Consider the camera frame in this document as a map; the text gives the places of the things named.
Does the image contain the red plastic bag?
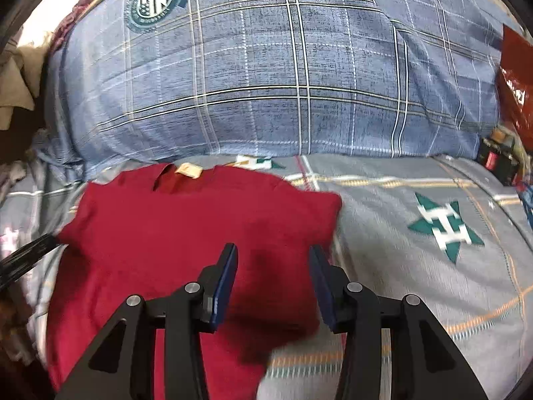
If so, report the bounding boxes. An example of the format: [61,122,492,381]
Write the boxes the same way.
[497,25,533,154]

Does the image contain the grey plaid bed sheet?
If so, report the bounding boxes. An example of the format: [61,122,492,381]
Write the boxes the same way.
[1,154,532,399]

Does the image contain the red knit sweater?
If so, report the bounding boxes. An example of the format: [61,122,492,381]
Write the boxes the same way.
[46,164,341,399]

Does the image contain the maroon knit cloth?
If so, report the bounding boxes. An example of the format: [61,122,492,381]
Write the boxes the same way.
[49,0,94,54]

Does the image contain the blue plaid pillow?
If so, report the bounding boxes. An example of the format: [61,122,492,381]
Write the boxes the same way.
[34,0,516,181]

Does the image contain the beige cloth pile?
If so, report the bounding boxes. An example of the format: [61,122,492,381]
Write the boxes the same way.
[0,31,50,131]

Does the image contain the dark bottles at bedside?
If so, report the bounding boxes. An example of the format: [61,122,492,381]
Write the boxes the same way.
[476,126,521,186]

